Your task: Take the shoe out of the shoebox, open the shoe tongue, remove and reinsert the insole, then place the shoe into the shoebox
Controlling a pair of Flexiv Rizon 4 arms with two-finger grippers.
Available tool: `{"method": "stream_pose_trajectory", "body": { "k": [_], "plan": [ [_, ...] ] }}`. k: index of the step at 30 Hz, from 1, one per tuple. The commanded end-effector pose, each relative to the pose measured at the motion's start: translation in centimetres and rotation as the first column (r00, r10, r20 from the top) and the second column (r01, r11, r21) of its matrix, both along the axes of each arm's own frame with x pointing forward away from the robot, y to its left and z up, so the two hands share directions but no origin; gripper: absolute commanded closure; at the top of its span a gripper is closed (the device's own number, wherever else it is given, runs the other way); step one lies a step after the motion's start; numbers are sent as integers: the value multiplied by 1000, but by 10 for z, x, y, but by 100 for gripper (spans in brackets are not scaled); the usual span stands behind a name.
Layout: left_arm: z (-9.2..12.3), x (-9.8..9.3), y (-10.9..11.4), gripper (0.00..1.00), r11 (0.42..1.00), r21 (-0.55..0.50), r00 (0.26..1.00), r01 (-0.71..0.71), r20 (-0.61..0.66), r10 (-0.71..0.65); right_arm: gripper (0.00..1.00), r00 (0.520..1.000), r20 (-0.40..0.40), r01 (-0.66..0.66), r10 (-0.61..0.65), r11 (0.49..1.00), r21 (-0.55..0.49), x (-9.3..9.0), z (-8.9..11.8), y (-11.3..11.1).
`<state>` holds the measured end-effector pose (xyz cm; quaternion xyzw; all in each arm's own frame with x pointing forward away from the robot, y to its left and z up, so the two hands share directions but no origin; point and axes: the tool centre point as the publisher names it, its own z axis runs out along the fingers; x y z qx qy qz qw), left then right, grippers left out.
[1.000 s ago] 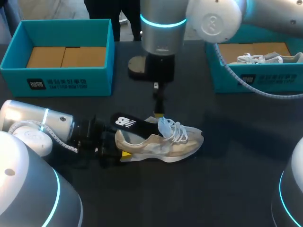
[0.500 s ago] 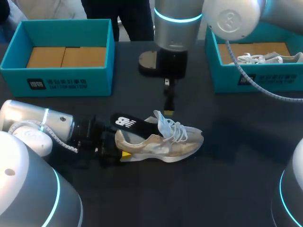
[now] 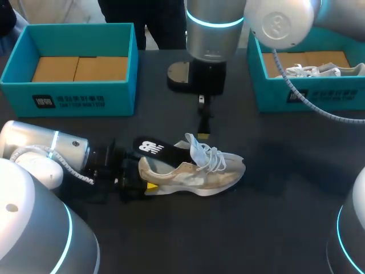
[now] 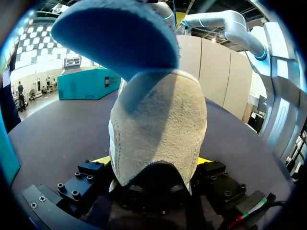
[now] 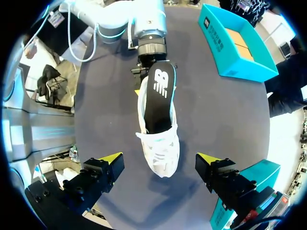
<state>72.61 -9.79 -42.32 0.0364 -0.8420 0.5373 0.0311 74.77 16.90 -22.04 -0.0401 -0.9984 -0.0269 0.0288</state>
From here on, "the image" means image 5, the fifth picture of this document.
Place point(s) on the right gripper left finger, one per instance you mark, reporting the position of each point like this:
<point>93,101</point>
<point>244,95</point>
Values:
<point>103,171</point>

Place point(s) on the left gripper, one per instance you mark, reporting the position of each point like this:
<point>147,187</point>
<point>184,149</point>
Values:
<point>152,49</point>

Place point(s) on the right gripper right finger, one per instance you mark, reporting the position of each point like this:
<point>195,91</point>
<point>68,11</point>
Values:
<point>221,173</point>

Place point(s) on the white shoe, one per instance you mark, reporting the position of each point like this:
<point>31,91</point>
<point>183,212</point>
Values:
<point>163,153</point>

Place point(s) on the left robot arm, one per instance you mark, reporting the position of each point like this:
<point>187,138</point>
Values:
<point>134,16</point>

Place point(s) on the black and blue insole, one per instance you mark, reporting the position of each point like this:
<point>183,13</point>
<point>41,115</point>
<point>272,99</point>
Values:
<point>159,95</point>

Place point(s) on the person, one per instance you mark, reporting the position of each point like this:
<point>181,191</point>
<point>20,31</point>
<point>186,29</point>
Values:
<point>286,81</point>
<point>249,9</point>

